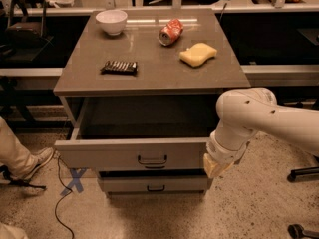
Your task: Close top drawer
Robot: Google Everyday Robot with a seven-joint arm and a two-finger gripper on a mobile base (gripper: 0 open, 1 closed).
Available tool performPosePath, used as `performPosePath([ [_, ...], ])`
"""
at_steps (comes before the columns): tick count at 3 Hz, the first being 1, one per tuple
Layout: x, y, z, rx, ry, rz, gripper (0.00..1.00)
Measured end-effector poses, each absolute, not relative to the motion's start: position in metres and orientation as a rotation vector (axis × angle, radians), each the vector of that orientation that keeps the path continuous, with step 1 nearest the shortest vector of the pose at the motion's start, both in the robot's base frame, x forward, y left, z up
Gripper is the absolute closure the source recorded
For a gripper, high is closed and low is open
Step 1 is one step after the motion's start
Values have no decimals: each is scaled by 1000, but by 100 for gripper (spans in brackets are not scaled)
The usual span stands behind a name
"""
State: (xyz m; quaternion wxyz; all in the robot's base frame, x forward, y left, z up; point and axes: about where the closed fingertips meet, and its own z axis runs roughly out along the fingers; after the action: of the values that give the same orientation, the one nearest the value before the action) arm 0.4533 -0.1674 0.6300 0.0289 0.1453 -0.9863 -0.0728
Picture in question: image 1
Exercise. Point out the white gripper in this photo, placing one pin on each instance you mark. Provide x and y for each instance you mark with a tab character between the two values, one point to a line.
221	153

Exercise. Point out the grey top drawer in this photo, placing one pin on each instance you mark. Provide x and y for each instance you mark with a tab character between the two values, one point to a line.
111	132

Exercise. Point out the grey drawer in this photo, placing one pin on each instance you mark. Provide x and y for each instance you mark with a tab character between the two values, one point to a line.
111	132
181	180

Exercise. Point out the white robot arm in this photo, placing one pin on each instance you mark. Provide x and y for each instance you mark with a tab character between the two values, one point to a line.
245	112

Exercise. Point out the grey lower drawer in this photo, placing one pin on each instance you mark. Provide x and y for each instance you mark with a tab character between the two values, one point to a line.
181	180

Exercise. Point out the grey drawer cabinet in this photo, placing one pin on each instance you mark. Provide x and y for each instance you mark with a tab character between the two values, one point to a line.
160	70

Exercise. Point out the black caster wheel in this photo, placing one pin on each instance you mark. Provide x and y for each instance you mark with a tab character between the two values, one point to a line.
296	231

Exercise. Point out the yellow sponge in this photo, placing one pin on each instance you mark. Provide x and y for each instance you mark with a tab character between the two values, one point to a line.
198	54

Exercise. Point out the crushed red soda can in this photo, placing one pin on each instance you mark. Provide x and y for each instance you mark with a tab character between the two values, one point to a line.
170	32

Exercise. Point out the black snack bar wrapper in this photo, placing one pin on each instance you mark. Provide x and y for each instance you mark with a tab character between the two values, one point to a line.
119	68

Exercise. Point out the beige sneaker shoe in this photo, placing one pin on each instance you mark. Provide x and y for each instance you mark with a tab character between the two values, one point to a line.
38	161

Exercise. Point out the white ceramic bowl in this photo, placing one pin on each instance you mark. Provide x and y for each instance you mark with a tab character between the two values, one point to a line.
112	22

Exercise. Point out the person's leg beige trousers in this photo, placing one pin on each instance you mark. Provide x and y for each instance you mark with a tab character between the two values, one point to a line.
13	154

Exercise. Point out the black chair at left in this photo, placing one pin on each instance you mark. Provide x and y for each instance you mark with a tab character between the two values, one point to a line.
25	38

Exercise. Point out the black lower drawer handle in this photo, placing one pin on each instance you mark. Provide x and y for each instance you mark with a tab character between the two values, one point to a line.
157	188

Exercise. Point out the black drawer handle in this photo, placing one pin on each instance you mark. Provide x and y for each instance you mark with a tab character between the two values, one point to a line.
152	160
157	188

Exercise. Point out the black top drawer handle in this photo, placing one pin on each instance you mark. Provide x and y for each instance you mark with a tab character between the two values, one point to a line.
152	160

